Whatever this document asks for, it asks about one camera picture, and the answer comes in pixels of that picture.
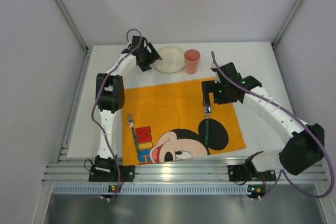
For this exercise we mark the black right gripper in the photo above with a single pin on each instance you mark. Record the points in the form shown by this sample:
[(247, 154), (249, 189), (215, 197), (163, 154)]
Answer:
[(207, 91)]

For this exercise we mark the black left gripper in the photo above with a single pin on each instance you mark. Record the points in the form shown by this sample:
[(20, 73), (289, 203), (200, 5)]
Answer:
[(148, 57)]

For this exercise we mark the spoon with teal handle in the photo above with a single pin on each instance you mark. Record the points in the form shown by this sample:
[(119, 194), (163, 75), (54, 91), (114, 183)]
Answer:
[(207, 111)]

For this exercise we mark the cream round plate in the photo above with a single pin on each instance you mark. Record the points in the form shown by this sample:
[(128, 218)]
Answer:
[(172, 59)]

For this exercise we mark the pink plastic cup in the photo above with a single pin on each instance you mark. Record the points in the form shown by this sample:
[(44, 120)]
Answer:
[(191, 60)]

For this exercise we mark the orange cartoon print cloth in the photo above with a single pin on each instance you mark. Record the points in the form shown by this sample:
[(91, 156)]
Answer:
[(168, 121)]

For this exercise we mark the fork with teal handle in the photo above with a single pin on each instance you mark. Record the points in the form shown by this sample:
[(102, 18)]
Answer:
[(134, 136)]

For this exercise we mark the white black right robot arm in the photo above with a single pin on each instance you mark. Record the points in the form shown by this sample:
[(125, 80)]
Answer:
[(302, 143)]

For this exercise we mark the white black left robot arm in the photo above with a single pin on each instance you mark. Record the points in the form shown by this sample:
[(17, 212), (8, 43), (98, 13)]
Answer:
[(110, 98)]

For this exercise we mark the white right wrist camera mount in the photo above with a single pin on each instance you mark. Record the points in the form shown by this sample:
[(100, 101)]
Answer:
[(214, 70)]

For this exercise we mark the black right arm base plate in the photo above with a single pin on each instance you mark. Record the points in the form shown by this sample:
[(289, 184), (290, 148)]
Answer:
[(242, 174)]

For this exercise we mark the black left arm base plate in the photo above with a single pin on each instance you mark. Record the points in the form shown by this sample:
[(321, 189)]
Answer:
[(103, 175)]

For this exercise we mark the left aluminium frame post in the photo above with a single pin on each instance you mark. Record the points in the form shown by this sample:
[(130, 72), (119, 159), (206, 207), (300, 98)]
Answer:
[(71, 24)]

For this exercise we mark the aluminium frame post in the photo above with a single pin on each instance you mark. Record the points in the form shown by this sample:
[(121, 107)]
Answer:
[(71, 24), (287, 22)]

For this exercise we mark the aluminium mounting rail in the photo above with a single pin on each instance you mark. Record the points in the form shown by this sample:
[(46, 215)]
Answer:
[(207, 170)]

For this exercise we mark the right aluminium frame post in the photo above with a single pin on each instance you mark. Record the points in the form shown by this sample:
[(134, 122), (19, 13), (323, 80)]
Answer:
[(287, 22)]

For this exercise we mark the perforated grey cable duct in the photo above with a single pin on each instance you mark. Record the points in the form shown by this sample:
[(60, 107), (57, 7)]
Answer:
[(156, 189)]

